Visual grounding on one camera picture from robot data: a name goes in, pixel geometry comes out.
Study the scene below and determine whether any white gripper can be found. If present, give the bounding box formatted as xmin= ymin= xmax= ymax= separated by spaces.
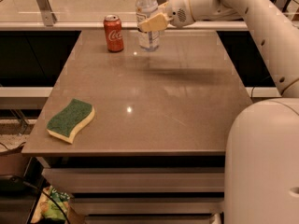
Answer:
xmin=138 ymin=0 xmax=194 ymax=33

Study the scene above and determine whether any clear plastic water bottle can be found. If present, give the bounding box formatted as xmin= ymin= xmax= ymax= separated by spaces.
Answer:
xmin=135 ymin=0 xmax=160 ymax=51

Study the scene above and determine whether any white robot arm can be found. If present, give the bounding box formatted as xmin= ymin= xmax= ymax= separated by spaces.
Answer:
xmin=138 ymin=0 xmax=299 ymax=224

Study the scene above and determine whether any red coke can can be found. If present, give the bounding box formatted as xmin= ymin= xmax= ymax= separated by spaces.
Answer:
xmin=104 ymin=15 xmax=124 ymax=52

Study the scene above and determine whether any green yellow sponge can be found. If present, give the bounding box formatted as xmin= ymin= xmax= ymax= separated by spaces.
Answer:
xmin=47 ymin=99 xmax=95 ymax=144

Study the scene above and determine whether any grey drawer cabinet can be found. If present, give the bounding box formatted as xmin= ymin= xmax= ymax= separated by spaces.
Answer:
xmin=37 ymin=155 xmax=225 ymax=224

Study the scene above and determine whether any green snack bag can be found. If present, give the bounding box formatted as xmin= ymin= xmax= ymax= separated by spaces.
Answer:
xmin=30 ymin=186 xmax=70 ymax=224

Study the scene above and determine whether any left metal railing post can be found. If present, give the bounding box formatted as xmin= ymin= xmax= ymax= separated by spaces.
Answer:
xmin=36 ymin=0 xmax=57 ymax=26

